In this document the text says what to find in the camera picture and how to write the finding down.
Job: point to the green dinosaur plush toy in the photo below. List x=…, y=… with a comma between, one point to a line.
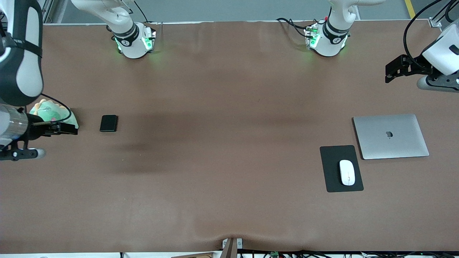
x=50, y=111

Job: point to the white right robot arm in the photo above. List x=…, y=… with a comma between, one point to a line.
x=131, y=44

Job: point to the green terminal connector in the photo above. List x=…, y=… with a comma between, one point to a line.
x=274, y=254

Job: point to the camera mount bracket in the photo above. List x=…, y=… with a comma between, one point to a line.
x=231, y=248

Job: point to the silver closed laptop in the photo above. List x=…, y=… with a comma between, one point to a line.
x=391, y=136

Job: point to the brown table cover mat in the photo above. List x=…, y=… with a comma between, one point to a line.
x=229, y=186

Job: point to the black phone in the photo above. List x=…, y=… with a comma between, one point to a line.
x=108, y=123

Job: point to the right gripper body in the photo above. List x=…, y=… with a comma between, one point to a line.
x=34, y=130

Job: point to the white computer mouse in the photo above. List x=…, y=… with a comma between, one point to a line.
x=347, y=172

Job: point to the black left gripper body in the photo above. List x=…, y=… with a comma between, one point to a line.
x=412, y=67

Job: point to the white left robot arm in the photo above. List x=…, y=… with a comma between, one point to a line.
x=328, y=44

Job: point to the aluminium frame profile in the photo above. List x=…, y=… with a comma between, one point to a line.
x=435, y=22
x=48, y=10

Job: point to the black mouse pad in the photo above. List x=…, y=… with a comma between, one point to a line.
x=331, y=168

